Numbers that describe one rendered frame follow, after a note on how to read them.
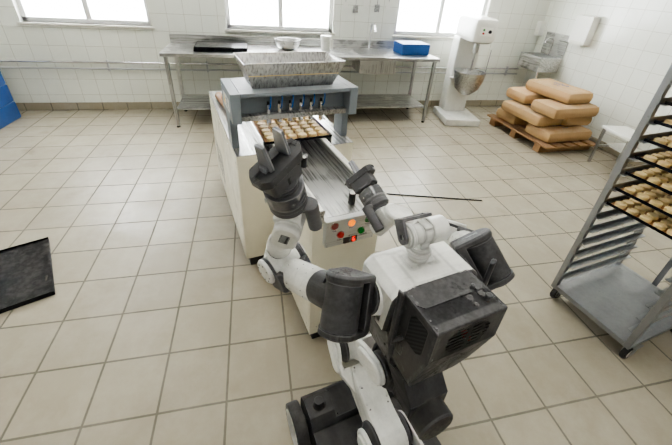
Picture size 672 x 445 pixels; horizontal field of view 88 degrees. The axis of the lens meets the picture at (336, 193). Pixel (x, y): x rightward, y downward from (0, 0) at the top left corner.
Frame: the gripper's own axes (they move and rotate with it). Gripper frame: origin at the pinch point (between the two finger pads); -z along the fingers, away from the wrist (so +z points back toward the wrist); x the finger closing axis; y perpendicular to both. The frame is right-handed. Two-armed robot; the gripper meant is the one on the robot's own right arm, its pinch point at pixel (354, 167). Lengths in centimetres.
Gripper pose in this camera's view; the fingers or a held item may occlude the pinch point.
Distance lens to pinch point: 130.4
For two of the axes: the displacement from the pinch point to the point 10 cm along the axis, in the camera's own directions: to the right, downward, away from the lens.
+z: 4.5, 8.0, -3.9
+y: 5.1, 1.2, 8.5
